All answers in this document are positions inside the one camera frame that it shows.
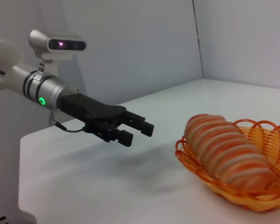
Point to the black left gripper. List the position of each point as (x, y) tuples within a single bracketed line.
[(93, 110)]

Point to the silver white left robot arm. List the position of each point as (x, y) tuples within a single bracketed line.
[(18, 77)]

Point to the orange striped bread loaf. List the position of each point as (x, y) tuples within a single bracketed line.
[(226, 151)]

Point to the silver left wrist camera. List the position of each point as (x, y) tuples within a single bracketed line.
[(58, 43)]

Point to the left wrist camera mount bracket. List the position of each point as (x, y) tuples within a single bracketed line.
[(53, 65)]

